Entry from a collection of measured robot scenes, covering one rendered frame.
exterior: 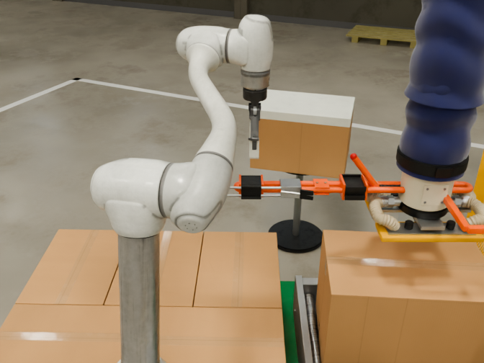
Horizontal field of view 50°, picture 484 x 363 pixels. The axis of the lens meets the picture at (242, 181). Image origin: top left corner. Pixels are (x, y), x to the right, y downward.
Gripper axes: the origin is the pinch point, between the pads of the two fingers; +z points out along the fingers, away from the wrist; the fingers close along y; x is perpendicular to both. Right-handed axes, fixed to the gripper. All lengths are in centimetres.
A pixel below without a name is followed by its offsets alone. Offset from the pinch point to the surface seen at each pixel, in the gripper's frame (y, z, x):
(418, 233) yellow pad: -12, 26, -55
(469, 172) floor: 258, 148, -197
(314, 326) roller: 7, 88, -27
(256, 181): -0.3, 13.1, -1.1
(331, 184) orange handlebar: 1.6, 15.3, -27.0
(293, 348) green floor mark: 46, 143, -24
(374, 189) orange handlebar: -2.1, 14.9, -40.8
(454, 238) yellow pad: -13, 27, -66
